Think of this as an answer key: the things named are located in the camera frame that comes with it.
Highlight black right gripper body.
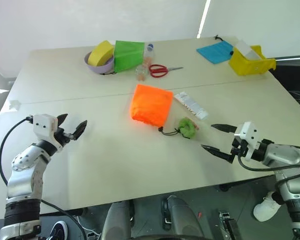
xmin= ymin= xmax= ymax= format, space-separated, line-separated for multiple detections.
xmin=229 ymin=138 xmax=250 ymax=164

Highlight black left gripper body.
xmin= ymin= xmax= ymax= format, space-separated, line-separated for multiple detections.
xmin=53 ymin=127 xmax=75 ymax=151

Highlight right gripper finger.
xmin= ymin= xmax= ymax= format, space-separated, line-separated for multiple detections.
xmin=210 ymin=123 xmax=239 ymax=134
xmin=200 ymin=143 xmax=235 ymax=164

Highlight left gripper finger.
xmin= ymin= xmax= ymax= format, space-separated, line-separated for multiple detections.
xmin=73 ymin=120 xmax=88 ymax=141
xmin=56 ymin=113 xmax=69 ymax=126

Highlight green scrunchie on card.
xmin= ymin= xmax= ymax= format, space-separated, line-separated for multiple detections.
xmin=177 ymin=116 xmax=200 ymax=140

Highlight white printed tube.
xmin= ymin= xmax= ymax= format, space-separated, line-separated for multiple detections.
xmin=173 ymin=91 xmax=209 ymax=121

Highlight white tape piece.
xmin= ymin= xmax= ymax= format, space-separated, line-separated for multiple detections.
xmin=8 ymin=99 xmax=22 ymax=111

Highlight purple bowl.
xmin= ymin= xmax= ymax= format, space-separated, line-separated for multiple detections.
xmin=83 ymin=50 xmax=116 ymax=76

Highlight white shoe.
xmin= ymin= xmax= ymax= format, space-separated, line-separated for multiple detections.
xmin=252 ymin=191 xmax=283 ymax=223

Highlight black floor device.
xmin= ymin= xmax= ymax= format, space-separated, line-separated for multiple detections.
xmin=218 ymin=210 xmax=242 ymax=240

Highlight yellow sponge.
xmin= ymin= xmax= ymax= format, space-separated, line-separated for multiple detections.
xmin=87 ymin=40 xmax=116 ymax=68

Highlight grey rounded robot leg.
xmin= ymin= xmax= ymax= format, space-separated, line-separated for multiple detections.
xmin=100 ymin=200 xmax=131 ymax=240
xmin=162 ymin=196 xmax=207 ymax=240

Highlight white box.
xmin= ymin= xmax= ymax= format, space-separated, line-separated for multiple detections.
xmin=233 ymin=39 xmax=263 ymax=61

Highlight small clear plastic jar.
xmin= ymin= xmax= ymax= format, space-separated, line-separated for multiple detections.
xmin=134 ymin=64 xmax=150 ymax=82

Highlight dark blue shoe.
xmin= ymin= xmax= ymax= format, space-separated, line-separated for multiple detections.
xmin=49 ymin=220 xmax=69 ymax=240

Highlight clear bottle with blue cap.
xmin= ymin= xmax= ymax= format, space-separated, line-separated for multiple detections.
xmin=143 ymin=43 xmax=157 ymax=69

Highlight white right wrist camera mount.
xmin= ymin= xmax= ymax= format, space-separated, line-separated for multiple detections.
xmin=233 ymin=121 xmax=259 ymax=161

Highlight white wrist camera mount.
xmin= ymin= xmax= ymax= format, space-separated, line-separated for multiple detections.
xmin=233 ymin=121 xmax=259 ymax=161
xmin=32 ymin=113 xmax=59 ymax=138

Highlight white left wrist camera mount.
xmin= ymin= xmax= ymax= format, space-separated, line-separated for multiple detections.
xmin=32 ymin=113 xmax=59 ymax=138

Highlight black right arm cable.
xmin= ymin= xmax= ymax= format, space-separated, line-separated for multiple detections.
xmin=237 ymin=156 xmax=300 ymax=193

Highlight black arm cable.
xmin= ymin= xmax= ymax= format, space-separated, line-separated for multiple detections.
xmin=237 ymin=156 xmax=300 ymax=193
xmin=0 ymin=116 xmax=88 ymax=240

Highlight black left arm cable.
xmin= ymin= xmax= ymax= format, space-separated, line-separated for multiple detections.
xmin=0 ymin=116 xmax=88 ymax=240

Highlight orange fabric bag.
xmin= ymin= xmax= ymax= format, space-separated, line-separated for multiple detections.
xmin=128 ymin=83 xmax=184 ymax=137

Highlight blue cloth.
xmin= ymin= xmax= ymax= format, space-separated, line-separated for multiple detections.
xmin=196 ymin=34 xmax=235 ymax=66

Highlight green cloth bag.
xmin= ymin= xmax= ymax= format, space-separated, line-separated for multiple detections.
xmin=113 ymin=40 xmax=146 ymax=74

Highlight red handled scissors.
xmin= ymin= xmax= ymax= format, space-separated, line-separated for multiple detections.
xmin=148 ymin=63 xmax=184 ymax=79

